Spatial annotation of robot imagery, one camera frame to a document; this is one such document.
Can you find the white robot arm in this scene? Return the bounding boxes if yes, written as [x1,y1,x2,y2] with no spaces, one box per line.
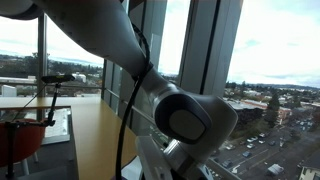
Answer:
[0,0,237,180]

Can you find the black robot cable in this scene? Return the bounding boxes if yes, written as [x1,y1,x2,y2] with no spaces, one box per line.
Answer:
[114,22,155,180]

